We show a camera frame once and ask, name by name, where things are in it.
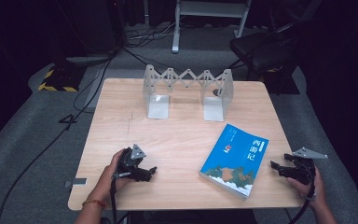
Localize orange bracelet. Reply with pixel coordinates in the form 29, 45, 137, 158
81, 199, 107, 210

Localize yellow black striped base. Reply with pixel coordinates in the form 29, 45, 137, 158
37, 63, 87, 93

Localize white expandable book rack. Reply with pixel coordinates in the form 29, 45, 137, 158
142, 63, 235, 122

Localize bundle of floor cables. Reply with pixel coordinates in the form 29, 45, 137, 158
122, 21, 183, 49

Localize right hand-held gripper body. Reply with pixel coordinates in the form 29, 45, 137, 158
283, 147, 329, 185

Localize white metal stand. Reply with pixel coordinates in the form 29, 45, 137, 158
171, 0, 254, 55

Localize grey tape strip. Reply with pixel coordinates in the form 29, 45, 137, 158
62, 177, 89, 189

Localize person's left hand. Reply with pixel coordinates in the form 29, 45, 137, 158
90, 148, 129, 203

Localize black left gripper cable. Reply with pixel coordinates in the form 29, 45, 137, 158
109, 172, 119, 224

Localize long black floor cable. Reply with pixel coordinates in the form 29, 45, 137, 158
0, 50, 117, 224

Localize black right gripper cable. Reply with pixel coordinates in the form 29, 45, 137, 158
287, 161, 319, 224

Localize person's right hand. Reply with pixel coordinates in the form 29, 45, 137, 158
285, 167, 326, 203

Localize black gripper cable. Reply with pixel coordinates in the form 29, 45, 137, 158
109, 172, 119, 224
287, 161, 319, 224

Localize blue book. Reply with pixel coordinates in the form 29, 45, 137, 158
199, 123, 270, 201

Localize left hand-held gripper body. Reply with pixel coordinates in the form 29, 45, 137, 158
115, 143, 147, 182

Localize black chair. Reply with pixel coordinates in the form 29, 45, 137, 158
228, 18, 309, 95

